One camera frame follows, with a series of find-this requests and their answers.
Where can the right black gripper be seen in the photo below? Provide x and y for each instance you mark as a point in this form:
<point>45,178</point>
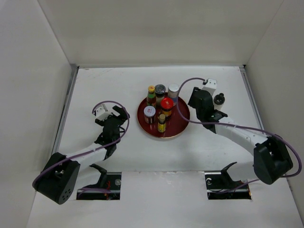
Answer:
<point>192,101</point>

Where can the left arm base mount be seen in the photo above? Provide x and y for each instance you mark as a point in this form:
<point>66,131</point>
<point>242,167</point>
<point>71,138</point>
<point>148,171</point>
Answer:
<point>104,183</point>

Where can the green label sauce bottle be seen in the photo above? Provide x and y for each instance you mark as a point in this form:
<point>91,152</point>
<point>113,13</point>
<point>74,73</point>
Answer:
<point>151,96</point>

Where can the black cap white grinder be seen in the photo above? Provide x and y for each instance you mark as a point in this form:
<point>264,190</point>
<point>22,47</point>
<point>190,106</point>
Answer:
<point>160,91</point>

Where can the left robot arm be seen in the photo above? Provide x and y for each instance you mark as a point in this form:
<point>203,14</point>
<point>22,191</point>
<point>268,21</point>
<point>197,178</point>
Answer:
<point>58,178</point>

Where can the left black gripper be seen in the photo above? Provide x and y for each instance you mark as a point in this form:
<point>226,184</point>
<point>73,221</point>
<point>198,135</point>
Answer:
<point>122,117</point>

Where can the white lid dark spice jar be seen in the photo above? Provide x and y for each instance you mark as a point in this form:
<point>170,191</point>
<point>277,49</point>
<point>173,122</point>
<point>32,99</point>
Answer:
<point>149,114</point>

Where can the black cap white bottle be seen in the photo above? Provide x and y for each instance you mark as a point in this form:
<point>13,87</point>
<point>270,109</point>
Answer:
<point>218,101</point>

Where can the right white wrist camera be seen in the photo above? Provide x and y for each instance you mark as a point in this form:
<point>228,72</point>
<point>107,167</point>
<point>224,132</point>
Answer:
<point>210,85</point>

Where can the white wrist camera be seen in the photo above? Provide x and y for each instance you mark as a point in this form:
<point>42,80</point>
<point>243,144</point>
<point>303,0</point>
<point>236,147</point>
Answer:
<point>210,85</point>
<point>101,112</point>

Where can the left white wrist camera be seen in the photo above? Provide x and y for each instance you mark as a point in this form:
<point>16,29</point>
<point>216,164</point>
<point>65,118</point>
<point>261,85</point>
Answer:
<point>101,112</point>

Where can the red round tray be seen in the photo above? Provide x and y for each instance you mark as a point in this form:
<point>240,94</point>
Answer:
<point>174,126</point>

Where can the red lid sauce jar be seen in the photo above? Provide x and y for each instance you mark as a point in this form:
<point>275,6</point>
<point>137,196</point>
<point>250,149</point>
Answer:
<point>166,107</point>

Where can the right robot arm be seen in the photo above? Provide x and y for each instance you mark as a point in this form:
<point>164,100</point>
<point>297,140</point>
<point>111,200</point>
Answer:
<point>271,159</point>

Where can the silver lid blue label jar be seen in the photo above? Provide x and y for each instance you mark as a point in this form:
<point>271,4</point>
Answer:
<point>173,92</point>

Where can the small yellow label bottle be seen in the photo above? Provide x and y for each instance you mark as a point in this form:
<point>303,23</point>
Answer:
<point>161,123</point>

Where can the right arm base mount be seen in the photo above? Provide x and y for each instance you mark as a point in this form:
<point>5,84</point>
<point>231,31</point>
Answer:
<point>220,186</point>

